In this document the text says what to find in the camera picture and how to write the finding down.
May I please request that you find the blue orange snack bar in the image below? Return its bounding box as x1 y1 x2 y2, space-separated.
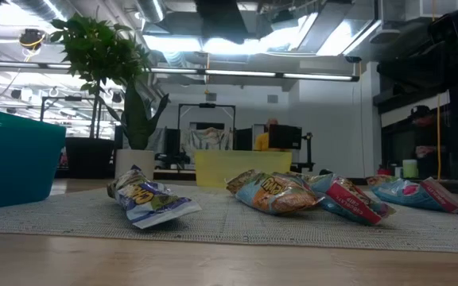
224 168 325 216

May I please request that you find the red chocolate chip granola bar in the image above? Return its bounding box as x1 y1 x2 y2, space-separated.
292 172 397 226
366 174 458 215

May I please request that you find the yellow translucent plastic bin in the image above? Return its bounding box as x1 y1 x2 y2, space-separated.
194 149 293 188

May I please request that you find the person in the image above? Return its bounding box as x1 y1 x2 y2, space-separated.
252 118 281 153

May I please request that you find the black computer monitor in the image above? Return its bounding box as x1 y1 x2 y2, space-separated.
267 123 304 151

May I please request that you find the long ceiling light bar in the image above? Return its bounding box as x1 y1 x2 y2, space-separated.
0 60 361 83

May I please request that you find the grey woven placemat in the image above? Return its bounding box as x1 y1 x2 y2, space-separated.
0 183 458 255

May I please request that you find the white plant pot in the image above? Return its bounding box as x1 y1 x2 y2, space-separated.
114 149 156 181

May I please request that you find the black plant pot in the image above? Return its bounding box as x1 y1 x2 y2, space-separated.
64 137 116 180

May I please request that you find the leafy green artificial plant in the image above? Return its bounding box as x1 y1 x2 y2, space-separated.
49 14 153 140

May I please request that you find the light green lidded canister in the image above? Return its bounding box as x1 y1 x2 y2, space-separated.
402 159 419 180

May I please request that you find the dark blue plastic bin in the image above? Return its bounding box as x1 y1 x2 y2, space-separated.
0 106 68 212

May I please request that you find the black gantry frame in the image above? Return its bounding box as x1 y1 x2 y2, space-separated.
177 102 237 133

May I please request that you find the black aluminium table frame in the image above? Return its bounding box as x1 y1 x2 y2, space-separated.
153 169 196 182

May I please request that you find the black overhead mount box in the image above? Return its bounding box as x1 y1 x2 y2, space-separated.
195 0 250 45

